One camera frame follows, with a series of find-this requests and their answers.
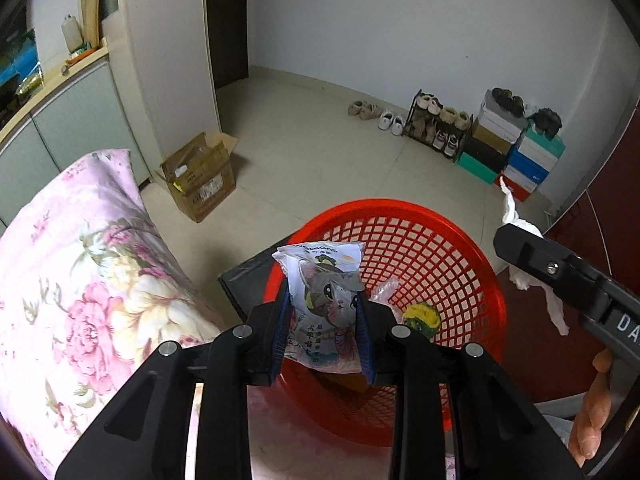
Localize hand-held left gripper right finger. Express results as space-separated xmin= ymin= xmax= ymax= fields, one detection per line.
xmin=352 ymin=292 xmax=583 ymax=480

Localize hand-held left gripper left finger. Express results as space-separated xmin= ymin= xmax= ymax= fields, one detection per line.
xmin=55 ymin=280 xmax=293 ymax=480

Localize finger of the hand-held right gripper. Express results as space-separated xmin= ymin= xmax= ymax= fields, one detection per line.
xmin=492 ymin=222 xmax=621 ymax=320

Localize white tissue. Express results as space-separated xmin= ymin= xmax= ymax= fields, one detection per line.
xmin=497 ymin=176 xmax=571 ymax=336

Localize cartoon print snack packet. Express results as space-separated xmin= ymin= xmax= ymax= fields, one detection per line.
xmin=271 ymin=241 xmax=366 ymax=375

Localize green and yellow sponge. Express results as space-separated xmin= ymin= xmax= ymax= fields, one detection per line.
xmin=402 ymin=302 xmax=442 ymax=336

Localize red plastic basket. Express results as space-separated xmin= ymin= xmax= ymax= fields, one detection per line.
xmin=264 ymin=199 xmax=507 ymax=448

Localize person's right hand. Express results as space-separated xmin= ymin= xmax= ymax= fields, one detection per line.
xmin=569 ymin=349 xmax=615 ymax=467

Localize dark red mat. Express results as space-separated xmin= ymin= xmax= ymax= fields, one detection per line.
xmin=500 ymin=160 xmax=640 ymax=406

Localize black stool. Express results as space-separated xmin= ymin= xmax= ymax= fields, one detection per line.
xmin=217 ymin=247 xmax=301 ymax=331

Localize stack of shoe boxes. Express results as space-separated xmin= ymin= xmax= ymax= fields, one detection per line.
xmin=457 ymin=89 xmax=566 ymax=203

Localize pair of dark shoes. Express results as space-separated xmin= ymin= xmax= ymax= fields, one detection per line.
xmin=529 ymin=107 xmax=563 ymax=141
xmin=492 ymin=87 xmax=525 ymax=113

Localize black shoe rack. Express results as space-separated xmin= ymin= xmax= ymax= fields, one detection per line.
xmin=402 ymin=89 xmax=474 ymax=163

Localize row of assorted shoes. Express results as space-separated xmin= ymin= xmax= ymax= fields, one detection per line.
xmin=407 ymin=92 xmax=473 ymax=157

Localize open cardboard box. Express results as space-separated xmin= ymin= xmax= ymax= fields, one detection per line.
xmin=155 ymin=132 xmax=238 ymax=223

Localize pink floral blanket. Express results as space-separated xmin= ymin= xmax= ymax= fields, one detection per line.
xmin=0 ymin=149 xmax=461 ymax=480

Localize grey kitchen base cabinets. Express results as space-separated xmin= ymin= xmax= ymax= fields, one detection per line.
xmin=0 ymin=55 xmax=151 ymax=226

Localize dark door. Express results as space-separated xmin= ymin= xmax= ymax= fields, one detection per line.
xmin=202 ymin=0 xmax=249 ymax=91

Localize beige kitchen counter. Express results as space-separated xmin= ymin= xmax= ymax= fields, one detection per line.
xmin=0 ymin=45 xmax=110 ymax=136

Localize white plastic bottle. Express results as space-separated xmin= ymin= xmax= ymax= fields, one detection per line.
xmin=61 ymin=14 xmax=83 ymax=53

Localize wooden cutting board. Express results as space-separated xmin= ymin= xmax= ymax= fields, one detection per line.
xmin=82 ymin=0 xmax=106 ymax=48

